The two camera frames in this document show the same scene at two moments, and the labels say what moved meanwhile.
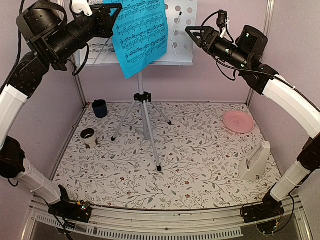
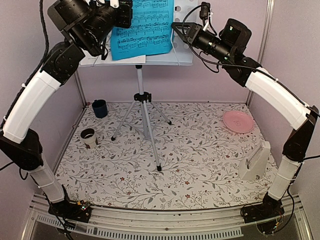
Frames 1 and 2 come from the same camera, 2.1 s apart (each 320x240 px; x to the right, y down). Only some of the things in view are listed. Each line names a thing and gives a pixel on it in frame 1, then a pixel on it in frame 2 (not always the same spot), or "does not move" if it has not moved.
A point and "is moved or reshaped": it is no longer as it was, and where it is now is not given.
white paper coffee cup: [87, 136] does not move
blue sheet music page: [140, 33] is moved or reshaped
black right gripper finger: [201, 28] → [189, 25]
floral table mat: [167, 155] does not move
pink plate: [238, 122] does not move
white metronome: [252, 167] does not move
